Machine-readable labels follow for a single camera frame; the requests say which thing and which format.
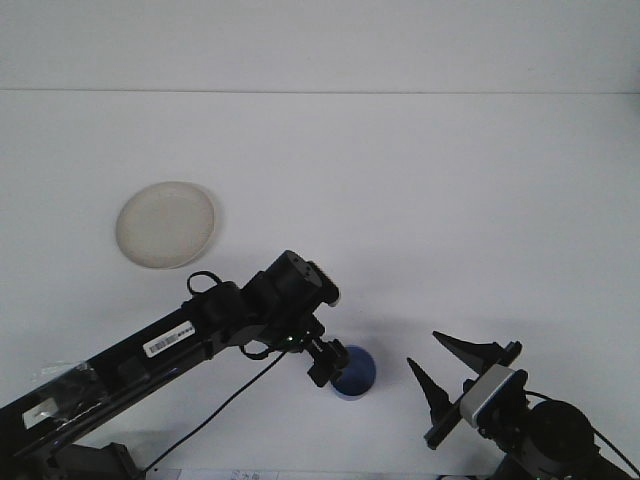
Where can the pale round plate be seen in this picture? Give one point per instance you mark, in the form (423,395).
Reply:
(165,225)

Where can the pale blue cup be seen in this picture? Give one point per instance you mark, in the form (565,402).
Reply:
(357,372)

